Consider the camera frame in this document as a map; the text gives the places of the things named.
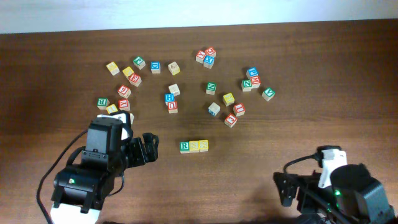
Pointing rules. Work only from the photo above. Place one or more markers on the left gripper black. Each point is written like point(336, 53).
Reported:
point(138, 149)

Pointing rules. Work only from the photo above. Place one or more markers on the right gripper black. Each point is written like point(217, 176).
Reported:
point(297, 182)

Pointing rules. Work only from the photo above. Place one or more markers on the green block R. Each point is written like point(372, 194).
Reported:
point(184, 147)

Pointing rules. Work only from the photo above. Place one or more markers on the yellow block edge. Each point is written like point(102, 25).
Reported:
point(194, 146)

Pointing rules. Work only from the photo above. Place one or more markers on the yellow block S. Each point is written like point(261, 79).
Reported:
point(203, 145)

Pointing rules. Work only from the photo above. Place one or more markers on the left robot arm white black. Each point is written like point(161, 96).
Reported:
point(81, 188)

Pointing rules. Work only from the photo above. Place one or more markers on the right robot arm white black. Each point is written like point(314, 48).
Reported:
point(340, 193)

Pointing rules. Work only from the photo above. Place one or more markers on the yellow block lower left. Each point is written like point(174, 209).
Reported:
point(111, 109)

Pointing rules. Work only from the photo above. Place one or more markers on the green block B left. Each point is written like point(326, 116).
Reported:
point(102, 103)

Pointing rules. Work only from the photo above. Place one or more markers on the red block Y left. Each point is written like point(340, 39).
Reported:
point(124, 105)

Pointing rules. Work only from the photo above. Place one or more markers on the red block y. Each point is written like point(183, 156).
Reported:
point(124, 105)
point(200, 56)

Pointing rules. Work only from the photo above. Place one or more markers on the red block 6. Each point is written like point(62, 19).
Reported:
point(124, 91)

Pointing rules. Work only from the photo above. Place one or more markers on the red block E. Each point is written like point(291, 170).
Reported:
point(135, 80)

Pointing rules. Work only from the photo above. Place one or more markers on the yellow block beside E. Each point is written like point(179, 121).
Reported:
point(128, 71)

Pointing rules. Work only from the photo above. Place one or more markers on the blue block H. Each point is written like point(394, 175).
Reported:
point(169, 98)

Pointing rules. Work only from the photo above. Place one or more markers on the yellow block far left top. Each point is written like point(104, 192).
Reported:
point(113, 68)

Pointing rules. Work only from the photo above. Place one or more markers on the plain wooden block centre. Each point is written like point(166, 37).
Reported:
point(174, 89)

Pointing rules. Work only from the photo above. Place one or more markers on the green block P top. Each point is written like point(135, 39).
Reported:
point(139, 62)

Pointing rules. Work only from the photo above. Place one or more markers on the blue block D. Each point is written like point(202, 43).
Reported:
point(155, 67)

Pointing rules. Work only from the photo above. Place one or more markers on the wooden block yellow side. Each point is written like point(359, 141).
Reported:
point(174, 68)

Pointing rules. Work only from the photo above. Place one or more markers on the red block 3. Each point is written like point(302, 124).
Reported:
point(230, 120)

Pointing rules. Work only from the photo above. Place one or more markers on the green block V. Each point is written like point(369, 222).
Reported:
point(268, 94)

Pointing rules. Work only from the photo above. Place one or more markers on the red block I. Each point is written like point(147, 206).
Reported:
point(239, 109)

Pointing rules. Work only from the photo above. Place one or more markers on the wooden block blue side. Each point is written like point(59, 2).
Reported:
point(214, 109)

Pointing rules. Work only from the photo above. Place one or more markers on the green block N centre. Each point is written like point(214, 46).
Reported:
point(210, 88)

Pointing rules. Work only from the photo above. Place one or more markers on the green block n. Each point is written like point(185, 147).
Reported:
point(246, 85)
point(210, 88)

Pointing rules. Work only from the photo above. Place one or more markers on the yellow block E centre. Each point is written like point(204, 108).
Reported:
point(228, 99)

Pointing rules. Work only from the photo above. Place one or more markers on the red block M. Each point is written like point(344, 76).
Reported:
point(255, 81)

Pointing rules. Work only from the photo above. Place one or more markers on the green block N right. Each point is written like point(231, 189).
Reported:
point(246, 85)

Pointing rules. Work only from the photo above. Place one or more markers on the red block Y top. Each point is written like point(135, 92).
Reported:
point(200, 56)

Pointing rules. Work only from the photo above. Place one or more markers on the blue block X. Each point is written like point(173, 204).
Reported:
point(208, 62)

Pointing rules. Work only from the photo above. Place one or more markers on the blue block P right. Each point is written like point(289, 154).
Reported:
point(252, 72)

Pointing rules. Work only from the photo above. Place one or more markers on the red block Q top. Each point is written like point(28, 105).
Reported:
point(211, 52)

